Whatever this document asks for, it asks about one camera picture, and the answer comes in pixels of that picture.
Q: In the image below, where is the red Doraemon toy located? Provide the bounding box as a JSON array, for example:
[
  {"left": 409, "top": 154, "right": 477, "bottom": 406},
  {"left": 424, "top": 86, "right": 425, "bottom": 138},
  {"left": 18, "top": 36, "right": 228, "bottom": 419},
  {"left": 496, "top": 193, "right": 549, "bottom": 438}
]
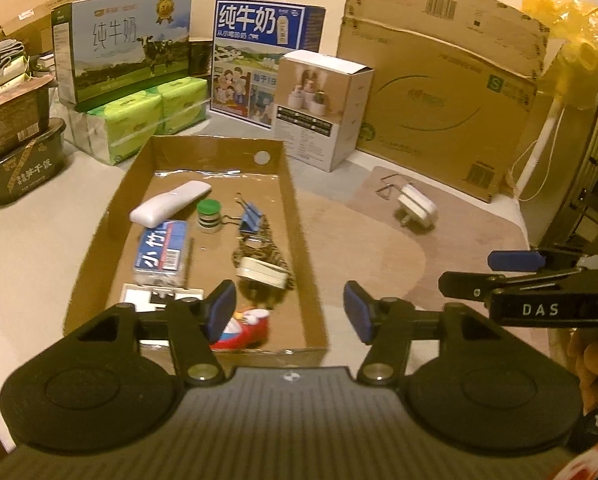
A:
[{"left": 211, "top": 309, "right": 270, "bottom": 350}]

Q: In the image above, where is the white square box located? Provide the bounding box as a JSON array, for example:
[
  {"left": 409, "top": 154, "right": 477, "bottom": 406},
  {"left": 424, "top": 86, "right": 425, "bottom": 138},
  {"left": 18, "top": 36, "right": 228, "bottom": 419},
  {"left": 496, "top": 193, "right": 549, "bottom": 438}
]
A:
[{"left": 120, "top": 284, "right": 203, "bottom": 313}]

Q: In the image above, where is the blue floss pick box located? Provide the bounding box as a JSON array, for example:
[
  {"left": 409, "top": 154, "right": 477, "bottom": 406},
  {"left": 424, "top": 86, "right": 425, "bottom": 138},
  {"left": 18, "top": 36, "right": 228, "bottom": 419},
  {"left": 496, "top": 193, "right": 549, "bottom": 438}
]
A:
[{"left": 133, "top": 220, "right": 189, "bottom": 287}]

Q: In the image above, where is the cream wall plug adapter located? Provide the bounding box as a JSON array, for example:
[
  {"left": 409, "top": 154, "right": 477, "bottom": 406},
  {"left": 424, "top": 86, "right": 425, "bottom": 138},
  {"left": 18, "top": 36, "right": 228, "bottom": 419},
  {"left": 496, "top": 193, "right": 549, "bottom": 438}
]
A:
[{"left": 236, "top": 257, "right": 289, "bottom": 309}]

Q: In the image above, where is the white grey charger adapter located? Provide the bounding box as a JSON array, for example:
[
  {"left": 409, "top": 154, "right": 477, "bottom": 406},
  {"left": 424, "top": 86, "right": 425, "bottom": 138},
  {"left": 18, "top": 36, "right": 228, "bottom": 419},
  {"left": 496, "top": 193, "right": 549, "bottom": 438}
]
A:
[{"left": 398, "top": 184, "right": 439, "bottom": 230}]

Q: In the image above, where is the green white small bottle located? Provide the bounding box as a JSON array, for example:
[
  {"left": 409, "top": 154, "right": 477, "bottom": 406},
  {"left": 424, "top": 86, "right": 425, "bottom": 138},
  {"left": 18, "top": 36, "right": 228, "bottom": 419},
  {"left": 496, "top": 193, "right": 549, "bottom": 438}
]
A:
[{"left": 196, "top": 198, "right": 222, "bottom": 233}]

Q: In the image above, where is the blue binder clip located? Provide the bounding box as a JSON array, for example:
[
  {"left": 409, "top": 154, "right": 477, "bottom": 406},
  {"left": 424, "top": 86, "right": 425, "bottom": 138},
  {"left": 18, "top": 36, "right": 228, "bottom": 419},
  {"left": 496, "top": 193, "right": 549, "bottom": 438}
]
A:
[{"left": 222, "top": 193, "right": 263, "bottom": 235}]

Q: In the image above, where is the white remote control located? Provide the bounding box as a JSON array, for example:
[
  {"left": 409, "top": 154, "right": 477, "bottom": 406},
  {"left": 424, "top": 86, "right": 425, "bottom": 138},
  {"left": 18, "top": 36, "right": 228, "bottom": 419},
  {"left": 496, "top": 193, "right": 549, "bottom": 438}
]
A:
[{"left": 129, "top": 180, "right": 211, "bottom": 229}]

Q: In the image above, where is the metal wire clip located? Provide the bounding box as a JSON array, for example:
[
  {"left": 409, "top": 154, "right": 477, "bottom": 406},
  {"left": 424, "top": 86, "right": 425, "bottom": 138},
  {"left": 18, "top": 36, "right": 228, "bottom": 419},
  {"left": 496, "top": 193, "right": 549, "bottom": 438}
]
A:
[{"left": 376, "top": 174, "right": 406, "bottom": 200}]

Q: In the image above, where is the person right hand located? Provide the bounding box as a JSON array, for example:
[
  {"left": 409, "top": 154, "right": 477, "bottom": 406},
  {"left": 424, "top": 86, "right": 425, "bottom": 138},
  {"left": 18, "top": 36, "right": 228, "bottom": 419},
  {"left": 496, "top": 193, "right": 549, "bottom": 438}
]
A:
[{"left": 567, "top": 328, "right": 598, "bottom": 414}]

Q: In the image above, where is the beige brown rug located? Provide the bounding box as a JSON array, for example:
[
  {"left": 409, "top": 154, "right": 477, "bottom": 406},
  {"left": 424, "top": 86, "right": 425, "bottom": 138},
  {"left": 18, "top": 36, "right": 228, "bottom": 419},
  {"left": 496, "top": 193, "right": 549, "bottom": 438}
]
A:
[{"left": 290, "top": 164, "right": 530, "bottom": 311}]

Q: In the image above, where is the shallow cardboard tray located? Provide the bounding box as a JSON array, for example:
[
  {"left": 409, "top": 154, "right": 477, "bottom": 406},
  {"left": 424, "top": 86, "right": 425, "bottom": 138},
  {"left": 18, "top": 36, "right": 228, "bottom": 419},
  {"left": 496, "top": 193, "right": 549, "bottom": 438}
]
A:
[{"left": 62, "top": 134, "right": 329, "bottom": 369}]

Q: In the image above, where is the large cardboard box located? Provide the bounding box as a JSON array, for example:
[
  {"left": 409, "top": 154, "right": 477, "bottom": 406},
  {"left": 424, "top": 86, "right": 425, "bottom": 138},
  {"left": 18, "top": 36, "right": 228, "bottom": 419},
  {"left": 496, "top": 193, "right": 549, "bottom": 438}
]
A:
[{"left": 337, "top": 0, "right": 549, "bottom": 202}]

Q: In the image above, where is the green tissue pack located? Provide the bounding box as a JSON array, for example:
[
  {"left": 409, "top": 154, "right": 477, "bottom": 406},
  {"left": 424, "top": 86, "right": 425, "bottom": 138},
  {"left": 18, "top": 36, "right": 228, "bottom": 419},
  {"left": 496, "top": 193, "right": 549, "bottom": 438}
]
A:
[{"left": 51, "top": 77, "right": 209, "bottom": 166}]

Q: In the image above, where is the white beige product box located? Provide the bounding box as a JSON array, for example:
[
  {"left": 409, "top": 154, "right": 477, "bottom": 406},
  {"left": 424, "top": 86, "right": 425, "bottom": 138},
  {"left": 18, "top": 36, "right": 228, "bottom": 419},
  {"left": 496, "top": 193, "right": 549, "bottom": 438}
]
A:
[{"left": 271, "top": 50, "right": 374, "bottom": 172}]

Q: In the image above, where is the upper black food tub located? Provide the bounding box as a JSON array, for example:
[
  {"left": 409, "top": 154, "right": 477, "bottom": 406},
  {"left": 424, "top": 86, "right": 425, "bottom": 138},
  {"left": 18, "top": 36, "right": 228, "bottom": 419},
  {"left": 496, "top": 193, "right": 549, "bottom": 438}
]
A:
[{"left": 0, "top": 75, "right": 54, "bottom": 157}]

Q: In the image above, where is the green pasture milk box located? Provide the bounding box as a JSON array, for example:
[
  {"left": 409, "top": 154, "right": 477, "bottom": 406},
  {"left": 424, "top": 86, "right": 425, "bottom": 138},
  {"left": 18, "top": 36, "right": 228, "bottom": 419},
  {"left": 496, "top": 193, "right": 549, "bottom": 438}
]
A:
[{"left": 51, "top": 0, "right": 193, "bottom": 110}]

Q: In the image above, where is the blue milk carton box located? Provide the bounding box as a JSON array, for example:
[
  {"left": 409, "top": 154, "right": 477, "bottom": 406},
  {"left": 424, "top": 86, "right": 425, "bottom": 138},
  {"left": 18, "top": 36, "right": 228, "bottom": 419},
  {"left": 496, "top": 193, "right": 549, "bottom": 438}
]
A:
[{"left": 210, "top": 0, "right": 326, "bottom": 128}]

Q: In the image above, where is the small cardboard box background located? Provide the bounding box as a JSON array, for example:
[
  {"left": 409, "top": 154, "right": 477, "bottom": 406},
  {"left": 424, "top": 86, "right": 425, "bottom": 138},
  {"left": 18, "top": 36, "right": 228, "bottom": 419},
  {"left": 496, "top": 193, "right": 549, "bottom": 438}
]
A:
[{"left": 0, "top": 0, "right": 78, "bottom": 55}]

